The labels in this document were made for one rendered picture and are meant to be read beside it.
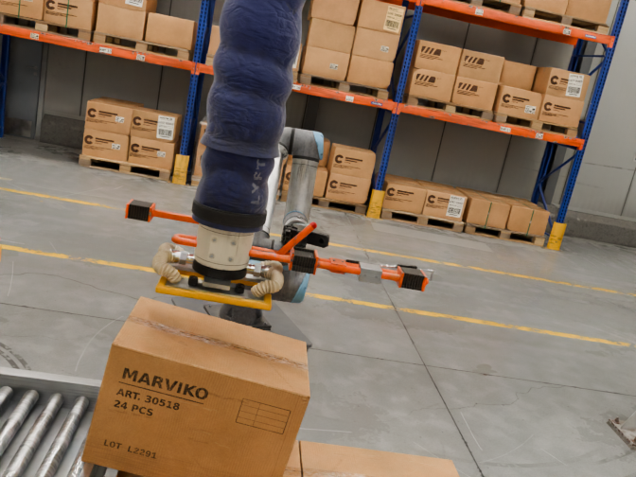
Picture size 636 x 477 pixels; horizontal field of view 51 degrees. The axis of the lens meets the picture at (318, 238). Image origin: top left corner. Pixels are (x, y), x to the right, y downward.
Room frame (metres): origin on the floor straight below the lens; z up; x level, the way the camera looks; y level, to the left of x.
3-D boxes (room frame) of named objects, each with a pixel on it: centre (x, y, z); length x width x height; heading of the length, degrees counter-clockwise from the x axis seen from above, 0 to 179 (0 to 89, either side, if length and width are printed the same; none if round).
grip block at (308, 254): (2.00, 0.03, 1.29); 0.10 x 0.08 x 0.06; 7
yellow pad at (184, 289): (1.88, 0.27, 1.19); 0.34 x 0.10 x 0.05; 97
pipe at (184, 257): (1.97, 0.28, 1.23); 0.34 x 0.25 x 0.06; 97
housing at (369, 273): (2.03, -0.18, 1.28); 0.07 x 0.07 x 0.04; 7
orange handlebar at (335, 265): (2.11, 0.10, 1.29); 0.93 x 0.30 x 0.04; 97
